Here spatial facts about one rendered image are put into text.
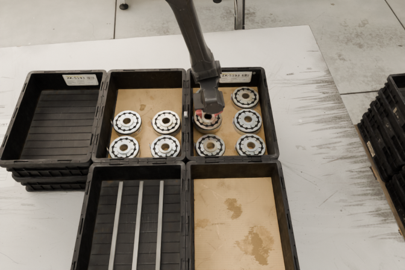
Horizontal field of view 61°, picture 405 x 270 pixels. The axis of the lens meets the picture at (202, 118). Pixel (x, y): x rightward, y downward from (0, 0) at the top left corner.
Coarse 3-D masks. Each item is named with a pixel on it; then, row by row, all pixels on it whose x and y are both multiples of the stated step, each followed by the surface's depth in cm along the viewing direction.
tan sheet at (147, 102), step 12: (120, 96) 135; (132, 96) 135; (144, 96) 135; (156, 96) 135; (168, 96) 135; (180, 96) 135; (120, 108) 131; (132, 108) 131; (144, 108) 131; (156, 108) 131; (168, 108) 131; (180, 108) 131; (144, 120) 128; (180, 120) 128; (144, 132) 125; (180, 132) 125; (144, 144) 122; (180, 144) 122; (108, 156) 119; (144, 156) 119
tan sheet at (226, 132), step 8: (200, 88) 137; (224, 88) 137; (232, 88) 137; (256, 88) 137; (224, 96) 135; (224, 112) 130; (232, 112) 130; (224, 120) 128; (232, 120) 128; (224, 128) 126; (232, 128) 126; (200, 136) 124; (224, 136) 124; (232, 136) 124; (240, 136) 124; (264, 136) 124; (232, 144) 122; (232, 152) 120
